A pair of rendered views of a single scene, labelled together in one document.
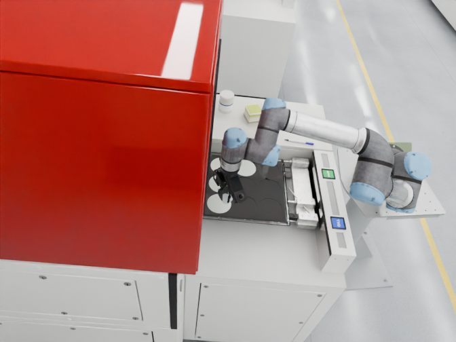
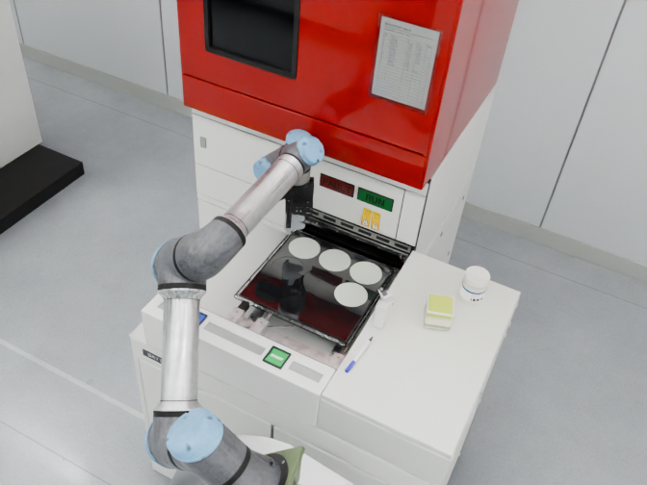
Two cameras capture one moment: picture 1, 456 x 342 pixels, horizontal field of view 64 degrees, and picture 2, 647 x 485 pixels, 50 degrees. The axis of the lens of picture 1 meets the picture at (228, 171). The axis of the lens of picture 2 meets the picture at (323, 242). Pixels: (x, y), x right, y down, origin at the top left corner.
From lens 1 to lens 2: 2.24 m
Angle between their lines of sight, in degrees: 75
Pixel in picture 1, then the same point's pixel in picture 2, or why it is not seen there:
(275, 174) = (322, 321)
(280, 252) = (216, 297)
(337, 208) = (215, 334)
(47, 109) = not seen: outside the picture
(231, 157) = not seen: hidden behind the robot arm
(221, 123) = (436, 280)
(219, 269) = not seen: hidden behind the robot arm
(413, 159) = (201, 413)
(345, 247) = (160, 308)
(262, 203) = (280, 285)
